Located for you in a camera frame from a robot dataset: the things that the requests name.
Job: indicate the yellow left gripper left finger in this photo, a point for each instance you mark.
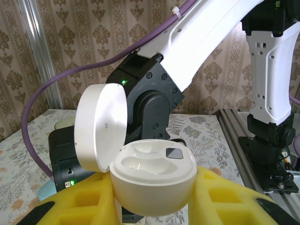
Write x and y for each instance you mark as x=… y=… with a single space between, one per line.
x=68 y=195

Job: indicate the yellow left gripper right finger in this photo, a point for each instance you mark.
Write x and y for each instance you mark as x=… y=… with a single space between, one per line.
x=234 y=187

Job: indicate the small white object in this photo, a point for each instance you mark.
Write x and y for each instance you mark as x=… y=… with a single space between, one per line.
x=152 y=187

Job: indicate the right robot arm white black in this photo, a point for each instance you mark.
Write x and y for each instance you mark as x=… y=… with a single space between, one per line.
x=199 y=35

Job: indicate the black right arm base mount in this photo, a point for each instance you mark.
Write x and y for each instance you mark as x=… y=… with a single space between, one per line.
x=276 y=185

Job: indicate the aluminium front frame rail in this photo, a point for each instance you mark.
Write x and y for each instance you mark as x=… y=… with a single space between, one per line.
x=230 y=122

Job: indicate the aluminium corner post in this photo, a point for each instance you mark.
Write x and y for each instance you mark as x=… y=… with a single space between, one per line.
x=41 y=58

